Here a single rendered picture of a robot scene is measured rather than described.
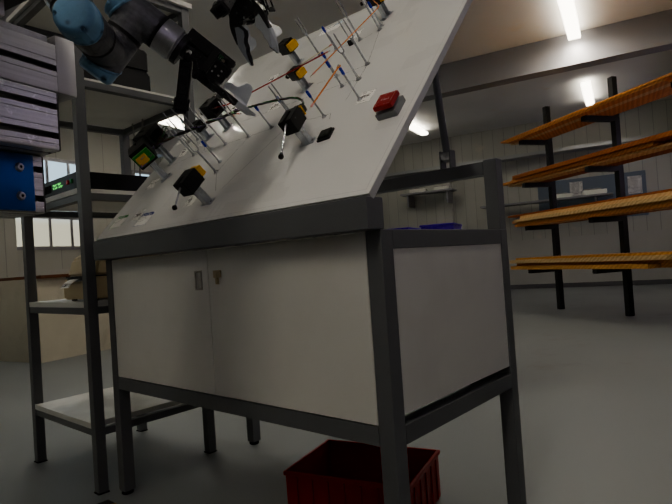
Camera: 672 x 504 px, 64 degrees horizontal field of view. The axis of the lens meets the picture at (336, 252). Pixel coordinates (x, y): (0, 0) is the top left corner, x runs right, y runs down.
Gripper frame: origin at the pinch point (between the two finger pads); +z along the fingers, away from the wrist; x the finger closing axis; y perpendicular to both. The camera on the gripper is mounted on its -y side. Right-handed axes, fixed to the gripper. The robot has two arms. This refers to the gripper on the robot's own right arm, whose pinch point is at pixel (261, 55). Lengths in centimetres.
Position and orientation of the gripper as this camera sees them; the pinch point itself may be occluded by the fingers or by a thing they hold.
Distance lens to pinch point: 137.1
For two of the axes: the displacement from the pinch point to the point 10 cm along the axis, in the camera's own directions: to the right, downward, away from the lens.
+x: -7.9, 1.5, 6.0
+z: 3.6, 9.0, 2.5
